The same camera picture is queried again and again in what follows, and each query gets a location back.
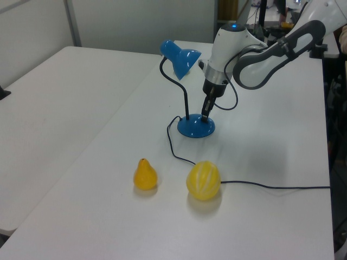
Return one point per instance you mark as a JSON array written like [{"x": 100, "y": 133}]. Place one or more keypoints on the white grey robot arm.
[{"x": 223, "y": 46}]

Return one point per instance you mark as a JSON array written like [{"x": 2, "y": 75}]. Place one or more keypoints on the yellow toy pear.
[{"x": 145, "y": 177}]

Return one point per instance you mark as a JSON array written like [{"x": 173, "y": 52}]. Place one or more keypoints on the blue desk lamp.
[{"x": 195, "y": 129}]

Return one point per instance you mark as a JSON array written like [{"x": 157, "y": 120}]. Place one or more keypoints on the black vertical pole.
[{"x": 262, "y": 12}]

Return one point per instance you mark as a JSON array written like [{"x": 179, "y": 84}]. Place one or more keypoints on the yellow striped melon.
[{"x": 203, "y": 181}]

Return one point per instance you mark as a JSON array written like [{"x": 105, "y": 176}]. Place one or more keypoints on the black table clamp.
[
  {"x": 4, "y": 93},
  {"x": 317, "y": 52}
]

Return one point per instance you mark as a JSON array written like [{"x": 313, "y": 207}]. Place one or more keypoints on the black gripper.
[{"x": 218, "y": 88}]

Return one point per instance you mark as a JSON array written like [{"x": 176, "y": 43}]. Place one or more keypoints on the grey partition post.
[{"x": 72, "y": 23}]

